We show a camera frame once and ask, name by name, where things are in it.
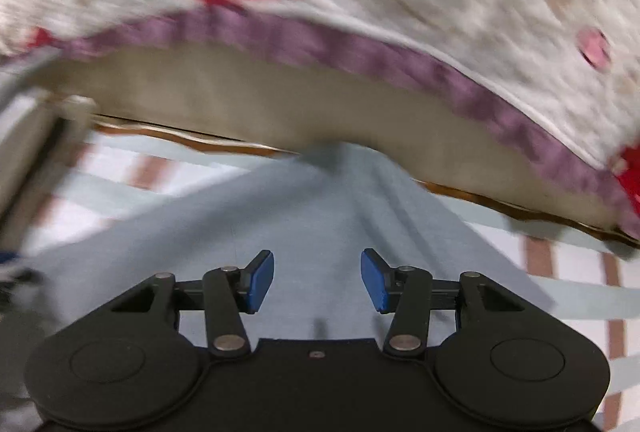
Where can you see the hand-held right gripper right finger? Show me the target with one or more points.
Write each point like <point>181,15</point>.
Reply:
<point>374,279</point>

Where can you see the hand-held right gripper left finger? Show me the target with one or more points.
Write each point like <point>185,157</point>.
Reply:
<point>261,279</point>

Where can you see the grey garment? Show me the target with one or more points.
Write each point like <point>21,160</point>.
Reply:
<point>310,222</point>

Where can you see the beige mattress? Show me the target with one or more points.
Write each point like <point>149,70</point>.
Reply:
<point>300,102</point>

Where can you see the striped white bedsheet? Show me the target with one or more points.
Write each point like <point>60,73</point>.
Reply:
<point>575,269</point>

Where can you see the brown bed frame edge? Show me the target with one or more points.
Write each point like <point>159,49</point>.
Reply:
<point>525,211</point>

